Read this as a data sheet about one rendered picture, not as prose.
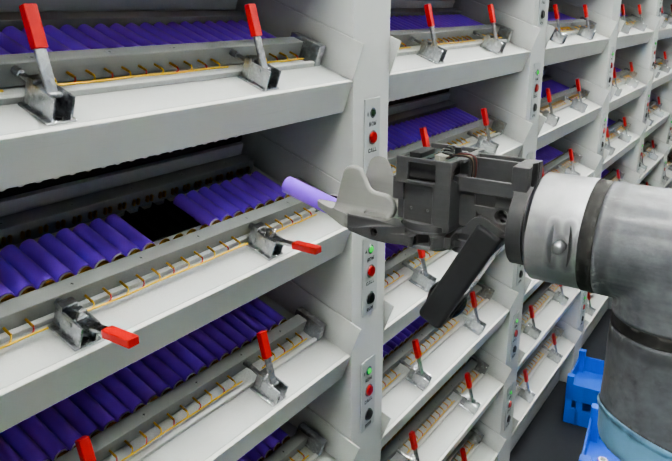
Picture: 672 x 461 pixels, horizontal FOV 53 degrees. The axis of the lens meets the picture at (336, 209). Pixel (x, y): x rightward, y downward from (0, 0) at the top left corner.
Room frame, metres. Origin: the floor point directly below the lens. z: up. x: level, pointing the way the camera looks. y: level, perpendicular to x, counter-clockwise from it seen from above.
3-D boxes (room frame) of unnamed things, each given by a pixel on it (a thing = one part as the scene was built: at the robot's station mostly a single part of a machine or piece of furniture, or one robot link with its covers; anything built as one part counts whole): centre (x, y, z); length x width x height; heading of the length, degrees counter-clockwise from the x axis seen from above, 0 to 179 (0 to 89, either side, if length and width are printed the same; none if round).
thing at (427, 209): (0.57, -0.12, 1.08); 0.12 x 0.08 x 0.09; 56
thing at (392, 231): (0.59, -0.05, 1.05); 0.09 x 0.05 x 0.02; 60
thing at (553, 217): (0.52, -0.18, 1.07); 0.10 x 0.05 x 0.09; 146
